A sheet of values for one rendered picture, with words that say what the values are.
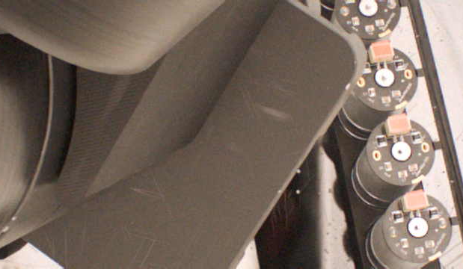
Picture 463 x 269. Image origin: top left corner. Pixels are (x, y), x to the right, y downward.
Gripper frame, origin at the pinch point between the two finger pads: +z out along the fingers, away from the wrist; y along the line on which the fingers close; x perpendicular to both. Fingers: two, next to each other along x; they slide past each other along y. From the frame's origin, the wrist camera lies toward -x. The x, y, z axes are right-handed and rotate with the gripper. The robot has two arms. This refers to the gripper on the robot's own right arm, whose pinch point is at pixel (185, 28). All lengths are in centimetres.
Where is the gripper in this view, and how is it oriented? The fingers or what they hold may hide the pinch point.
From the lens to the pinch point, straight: 27.2
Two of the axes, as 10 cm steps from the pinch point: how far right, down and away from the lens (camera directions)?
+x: -5.1, 8.2, 2.6
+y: -8.2, -5.6, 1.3
